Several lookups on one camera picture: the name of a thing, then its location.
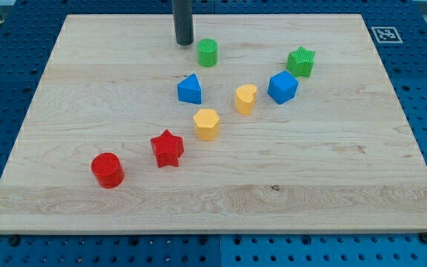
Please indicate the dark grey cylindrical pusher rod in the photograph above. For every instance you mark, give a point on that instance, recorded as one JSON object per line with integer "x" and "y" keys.
{"x": 183, "y": 21}

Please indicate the green cylinder block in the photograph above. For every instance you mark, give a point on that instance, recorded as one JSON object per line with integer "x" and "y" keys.
{"x": 207, "y": 52}

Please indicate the blue triangle block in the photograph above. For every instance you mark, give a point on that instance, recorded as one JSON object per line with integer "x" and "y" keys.
{"x": 189, "y": 90}

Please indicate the yellow heart block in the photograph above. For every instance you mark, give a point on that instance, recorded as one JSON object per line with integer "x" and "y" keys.
{"x": 245, "y": 99}

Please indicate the yellow hexagon block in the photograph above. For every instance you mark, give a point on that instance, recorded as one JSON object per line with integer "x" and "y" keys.
{"x": 206, "y": 124}

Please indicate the blue cube block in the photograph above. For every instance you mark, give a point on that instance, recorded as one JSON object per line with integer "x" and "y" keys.
{"x": 282, "y": 87}

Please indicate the green star block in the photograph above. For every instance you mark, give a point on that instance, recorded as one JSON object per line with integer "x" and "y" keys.
{"x": 300, "y": 62}

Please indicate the red star block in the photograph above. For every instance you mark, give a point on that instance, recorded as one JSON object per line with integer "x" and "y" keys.
{"x": 167, "y": 149}

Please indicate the light wooden board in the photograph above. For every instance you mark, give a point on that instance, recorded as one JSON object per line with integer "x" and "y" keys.
{"x": 338, "y": 158}

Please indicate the red cylinder block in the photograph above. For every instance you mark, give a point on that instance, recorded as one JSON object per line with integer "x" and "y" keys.
{"x": 107, "y": 169}

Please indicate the white fiducial marker tag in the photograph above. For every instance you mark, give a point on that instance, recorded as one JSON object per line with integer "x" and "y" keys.
{"x": 386, "y": 35}

